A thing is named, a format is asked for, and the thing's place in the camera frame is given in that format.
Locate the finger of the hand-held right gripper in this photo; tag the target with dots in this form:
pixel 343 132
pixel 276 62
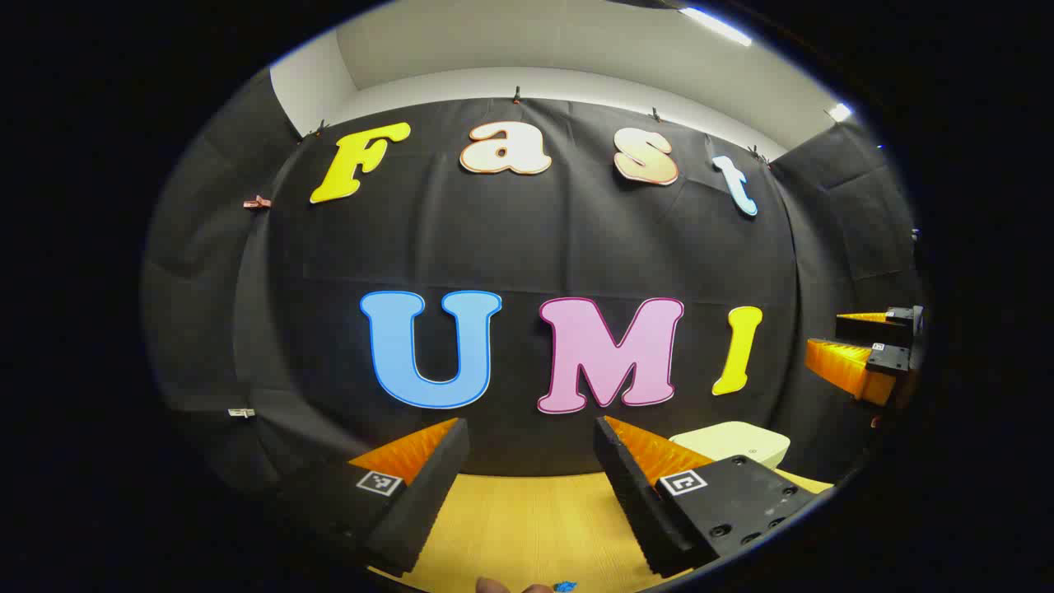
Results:
pixel 840 366
pixel 865 329

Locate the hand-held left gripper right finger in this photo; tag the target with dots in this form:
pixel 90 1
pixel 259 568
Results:
pixel 630 494

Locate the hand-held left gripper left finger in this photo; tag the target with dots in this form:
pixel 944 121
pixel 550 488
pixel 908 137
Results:
pixel 420 502

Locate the pale green desktop garbage bin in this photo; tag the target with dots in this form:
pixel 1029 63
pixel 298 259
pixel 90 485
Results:
pixel 729 441

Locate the wooden desktop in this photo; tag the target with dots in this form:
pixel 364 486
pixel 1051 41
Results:
pixel 527 527

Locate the white cloth clip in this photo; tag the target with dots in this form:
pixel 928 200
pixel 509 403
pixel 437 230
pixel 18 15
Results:
pixel 240 412

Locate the ceiling light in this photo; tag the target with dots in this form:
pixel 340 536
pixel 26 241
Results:
pixel 840 112
pixel 716 26

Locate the black backdrop cloth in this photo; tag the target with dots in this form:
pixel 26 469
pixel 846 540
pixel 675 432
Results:
pixel 527 239

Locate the pink cloth clip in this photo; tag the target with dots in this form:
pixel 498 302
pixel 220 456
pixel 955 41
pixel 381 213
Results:
pixel 257 202

